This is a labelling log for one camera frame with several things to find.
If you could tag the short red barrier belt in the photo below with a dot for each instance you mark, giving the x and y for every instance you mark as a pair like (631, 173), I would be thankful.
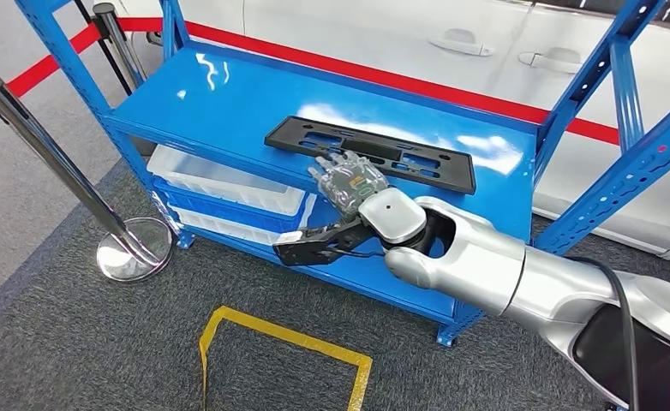
(51, 65)

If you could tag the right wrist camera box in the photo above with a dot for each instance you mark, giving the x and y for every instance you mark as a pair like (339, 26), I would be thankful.
(289, 252)

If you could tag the white car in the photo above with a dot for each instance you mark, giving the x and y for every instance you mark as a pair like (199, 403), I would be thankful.
(369, 28)

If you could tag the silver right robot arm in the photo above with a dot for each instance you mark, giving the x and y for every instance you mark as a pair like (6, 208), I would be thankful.
(482, 261)

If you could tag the black right camera bracket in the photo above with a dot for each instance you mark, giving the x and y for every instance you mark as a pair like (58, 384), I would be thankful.
(346, 238)

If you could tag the long red barrier belt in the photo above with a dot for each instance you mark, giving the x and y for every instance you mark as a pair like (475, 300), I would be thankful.
(369, 71)

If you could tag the long black plastic part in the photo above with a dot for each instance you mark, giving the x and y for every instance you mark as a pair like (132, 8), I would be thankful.
(289, 133)

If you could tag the chrome stanchion post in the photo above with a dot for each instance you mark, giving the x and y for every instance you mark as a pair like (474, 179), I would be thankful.
(136, 249)
(116, 39)

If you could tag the blue metal shelf rack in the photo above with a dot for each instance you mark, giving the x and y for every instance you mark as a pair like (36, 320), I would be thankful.
(227, 96)

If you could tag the clear plastic bin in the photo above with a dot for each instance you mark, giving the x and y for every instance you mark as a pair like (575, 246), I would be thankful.
(199, 176)
(227, 229)

